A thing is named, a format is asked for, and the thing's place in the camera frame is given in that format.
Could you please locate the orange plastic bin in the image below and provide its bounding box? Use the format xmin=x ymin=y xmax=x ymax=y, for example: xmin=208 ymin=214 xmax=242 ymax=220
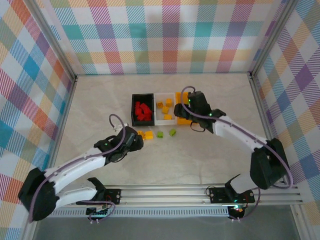
xmin=174 ymin=91 xmax=195 ymax=126

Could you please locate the black plastic bin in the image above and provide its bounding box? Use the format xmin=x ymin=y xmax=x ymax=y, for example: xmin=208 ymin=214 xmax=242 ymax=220
xmin=131 ymin=93 xmax=157 ymax=127

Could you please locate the white translucent plastic bin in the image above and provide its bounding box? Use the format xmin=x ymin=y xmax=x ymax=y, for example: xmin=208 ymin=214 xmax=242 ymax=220
xmin=153 ymin=92 xmax=178 ymax=126

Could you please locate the controller board with green connector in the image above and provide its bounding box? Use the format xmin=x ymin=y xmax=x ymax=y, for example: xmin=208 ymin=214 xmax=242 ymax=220
xmin=86 ymin=204 xmax=111 ymax=216

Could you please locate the controller board with lit LED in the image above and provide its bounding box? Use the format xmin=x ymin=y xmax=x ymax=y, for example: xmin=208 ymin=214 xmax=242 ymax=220
xmin=228 ymin=204 xmax=246 ymax=216

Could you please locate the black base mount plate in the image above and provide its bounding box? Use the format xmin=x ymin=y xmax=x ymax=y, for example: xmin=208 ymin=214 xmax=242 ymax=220
xmin=208 ymin=187 xmax=256 ymax=204
xmin=103 ymin=188 xmax=122 ymax=206

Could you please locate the wide aluminium base rail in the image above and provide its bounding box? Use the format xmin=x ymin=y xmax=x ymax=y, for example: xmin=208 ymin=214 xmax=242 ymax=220
xmin=57 ymin=184 xmax=305 ymax=208

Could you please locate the aluminium table side rail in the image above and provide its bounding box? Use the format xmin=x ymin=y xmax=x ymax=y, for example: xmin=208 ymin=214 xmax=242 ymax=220
xmin=44 ymin=76 xmax=79 ymax=187
xmin=247 ymin=72 xmax=288 ymax=186

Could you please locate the slotted grey cable duct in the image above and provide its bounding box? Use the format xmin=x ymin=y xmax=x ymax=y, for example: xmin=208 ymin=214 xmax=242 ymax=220
xmin=49 ymin=208 xmax=231 ymax=218

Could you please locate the aluminium frame post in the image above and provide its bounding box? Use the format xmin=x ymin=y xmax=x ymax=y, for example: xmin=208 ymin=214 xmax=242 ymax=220
xmin=248 ymin=0 xmax=301 ymax=78
xmin=29 ymin=0 xmax=78 ymax=82

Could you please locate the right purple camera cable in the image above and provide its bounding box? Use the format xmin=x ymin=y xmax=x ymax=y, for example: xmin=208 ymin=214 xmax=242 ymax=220
xmin=180 ymin=85 xmax=294 ymax=223

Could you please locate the purple camera cable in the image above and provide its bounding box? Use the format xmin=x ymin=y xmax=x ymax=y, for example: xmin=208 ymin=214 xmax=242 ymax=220
xmin=180 ymin=85 xmax=294 ymax=223
xmin=27 ymin=114 xmax=126 ymax=224

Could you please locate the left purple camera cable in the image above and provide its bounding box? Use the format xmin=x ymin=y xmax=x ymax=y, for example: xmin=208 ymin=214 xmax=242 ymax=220
xmin=27 ymin=114 xmax=126 ymax=224

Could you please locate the aluminium frame leg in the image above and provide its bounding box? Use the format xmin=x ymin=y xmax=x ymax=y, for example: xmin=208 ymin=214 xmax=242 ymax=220
xmin=21 ymin=221 xmax=39 ymax=240
xmin=289 ymin=203 xmax=310 ymax=240

